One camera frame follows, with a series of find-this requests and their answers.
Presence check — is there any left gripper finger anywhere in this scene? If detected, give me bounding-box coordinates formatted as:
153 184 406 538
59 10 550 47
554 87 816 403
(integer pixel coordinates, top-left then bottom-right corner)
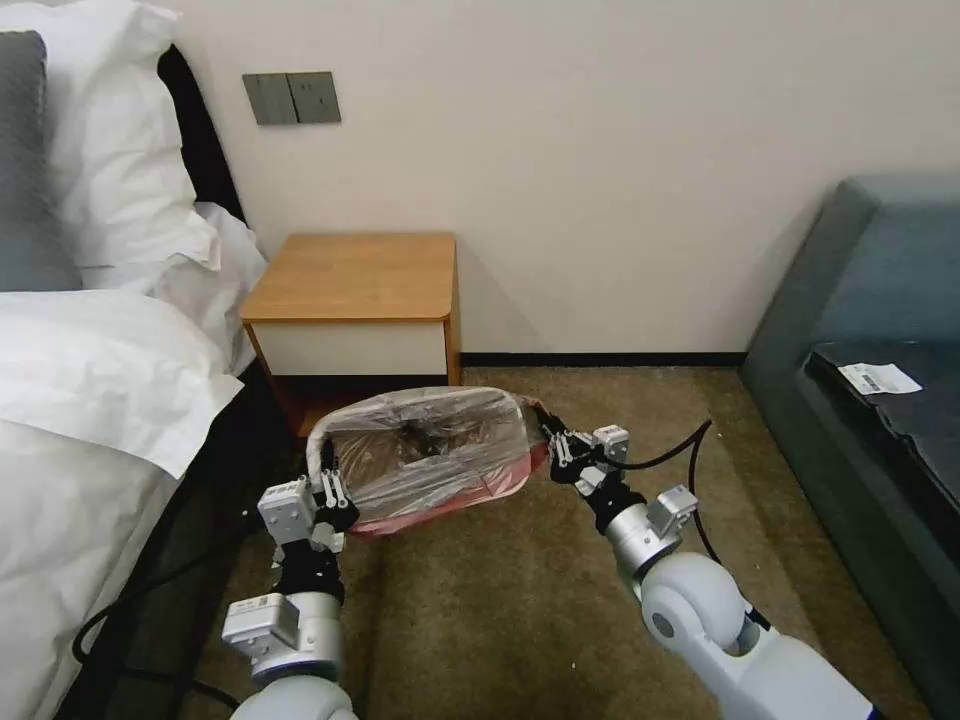
334 472 361 526
317 442 338 513

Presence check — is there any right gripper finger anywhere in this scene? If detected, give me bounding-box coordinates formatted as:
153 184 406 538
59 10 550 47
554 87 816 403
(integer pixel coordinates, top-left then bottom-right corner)
553 421 600 456
536 419 574 468

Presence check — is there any clear plastic garbage bag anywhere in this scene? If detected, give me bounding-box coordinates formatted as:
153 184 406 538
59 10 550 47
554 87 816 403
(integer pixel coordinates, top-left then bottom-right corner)
308 385 535 535

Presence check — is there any red trash can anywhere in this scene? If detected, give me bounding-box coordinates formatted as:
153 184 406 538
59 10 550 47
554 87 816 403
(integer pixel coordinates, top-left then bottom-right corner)
346 395 555 538

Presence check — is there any black flat bag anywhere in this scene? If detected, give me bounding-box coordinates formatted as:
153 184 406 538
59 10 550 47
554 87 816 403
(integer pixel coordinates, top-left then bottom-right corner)
800 341 960 513

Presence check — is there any black skirting board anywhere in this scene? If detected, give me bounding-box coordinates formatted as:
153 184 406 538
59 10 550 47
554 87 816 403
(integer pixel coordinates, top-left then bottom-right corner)
458 350 753 369

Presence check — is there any wooden bedside table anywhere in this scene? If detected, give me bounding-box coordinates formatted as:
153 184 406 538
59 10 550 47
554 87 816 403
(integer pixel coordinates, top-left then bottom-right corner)
239 231 463 441

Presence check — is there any white duvet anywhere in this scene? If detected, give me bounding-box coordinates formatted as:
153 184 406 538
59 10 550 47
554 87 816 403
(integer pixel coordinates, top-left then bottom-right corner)
0 202 270 720

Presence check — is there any white paper label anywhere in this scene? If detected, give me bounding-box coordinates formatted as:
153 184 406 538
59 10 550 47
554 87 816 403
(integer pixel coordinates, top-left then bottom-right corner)
837 360 923 395

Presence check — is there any grey-green sofa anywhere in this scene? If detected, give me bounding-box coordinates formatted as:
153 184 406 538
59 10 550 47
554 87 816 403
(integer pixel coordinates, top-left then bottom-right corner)
738 176 960 720

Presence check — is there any black headboard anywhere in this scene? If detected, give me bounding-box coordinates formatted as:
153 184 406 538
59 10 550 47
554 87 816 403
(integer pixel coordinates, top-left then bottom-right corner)
155 43 249 225

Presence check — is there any white pillow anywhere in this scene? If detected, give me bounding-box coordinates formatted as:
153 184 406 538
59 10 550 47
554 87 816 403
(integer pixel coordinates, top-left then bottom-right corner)
0 0 268 301

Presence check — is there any grey pillow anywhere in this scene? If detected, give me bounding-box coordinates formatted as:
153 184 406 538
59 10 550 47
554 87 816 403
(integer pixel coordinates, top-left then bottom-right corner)
0 29 84 294

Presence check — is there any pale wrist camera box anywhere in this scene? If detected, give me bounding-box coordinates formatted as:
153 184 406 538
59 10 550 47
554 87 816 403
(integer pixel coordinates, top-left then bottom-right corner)
592 424 631 468
256 478 318 544

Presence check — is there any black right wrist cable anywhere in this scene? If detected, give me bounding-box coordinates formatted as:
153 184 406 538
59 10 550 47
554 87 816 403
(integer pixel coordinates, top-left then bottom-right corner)
623 418 772 633

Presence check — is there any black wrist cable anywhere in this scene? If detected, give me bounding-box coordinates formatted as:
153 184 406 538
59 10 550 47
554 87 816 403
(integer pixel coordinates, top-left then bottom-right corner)
623 418 772 633
71 517 243 708

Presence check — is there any black bed frame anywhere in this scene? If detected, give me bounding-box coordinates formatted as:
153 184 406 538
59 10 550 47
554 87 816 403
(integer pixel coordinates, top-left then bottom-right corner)
52 359 316 720

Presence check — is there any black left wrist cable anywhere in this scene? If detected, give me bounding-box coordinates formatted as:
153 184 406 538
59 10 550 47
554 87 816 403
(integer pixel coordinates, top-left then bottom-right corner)
71 517 243 708

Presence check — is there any grey wall socket plate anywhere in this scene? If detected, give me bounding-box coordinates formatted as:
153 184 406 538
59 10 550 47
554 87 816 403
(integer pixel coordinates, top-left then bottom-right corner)
288 71 343 124

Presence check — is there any grey wall switch plate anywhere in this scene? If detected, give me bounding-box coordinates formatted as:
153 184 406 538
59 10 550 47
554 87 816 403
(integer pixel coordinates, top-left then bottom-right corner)
242 72 295 127

